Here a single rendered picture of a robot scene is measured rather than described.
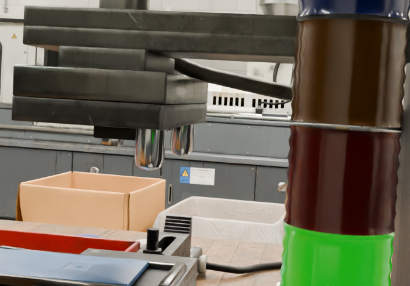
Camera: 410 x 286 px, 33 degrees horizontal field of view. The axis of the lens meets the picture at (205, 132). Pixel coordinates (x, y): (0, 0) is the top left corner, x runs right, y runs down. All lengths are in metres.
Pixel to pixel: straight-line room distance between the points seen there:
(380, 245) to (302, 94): 0.06
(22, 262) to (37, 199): 2.36
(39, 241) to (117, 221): 1.98
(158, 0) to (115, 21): 6.79
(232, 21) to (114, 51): 0.08
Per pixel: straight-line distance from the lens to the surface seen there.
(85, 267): 0.55
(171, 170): 5.12
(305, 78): 0.23
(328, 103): 0.22
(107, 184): 3.37
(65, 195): 2.86
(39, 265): 0.55
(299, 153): 0.23
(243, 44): 0.45
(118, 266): 0.55
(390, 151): 0.23
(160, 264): 0.57
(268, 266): 0.94
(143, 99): 0.43
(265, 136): 4.97
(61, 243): 0.81
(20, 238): 0.83
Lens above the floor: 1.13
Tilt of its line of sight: 3 degrees down
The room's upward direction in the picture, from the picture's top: 3 degrees clockwise
